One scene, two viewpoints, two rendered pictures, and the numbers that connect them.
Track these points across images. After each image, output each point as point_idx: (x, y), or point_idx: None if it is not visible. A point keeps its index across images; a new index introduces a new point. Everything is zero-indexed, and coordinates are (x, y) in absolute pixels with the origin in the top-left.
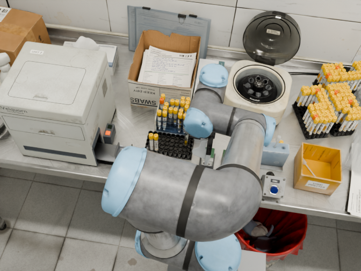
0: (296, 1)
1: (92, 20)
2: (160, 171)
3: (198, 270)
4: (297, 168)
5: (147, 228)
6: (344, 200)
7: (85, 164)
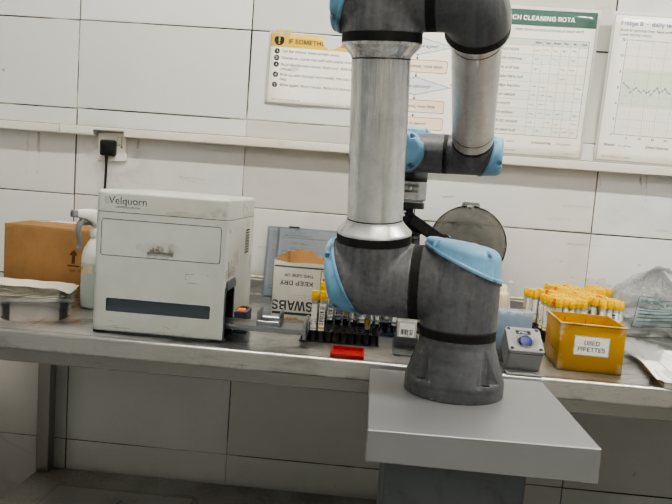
0: (488, 206)
1: None
2: None
3: (437, 276)
4: (553, 338)
5: (385, 10)
6: (645, 379)
7: (201, 341)
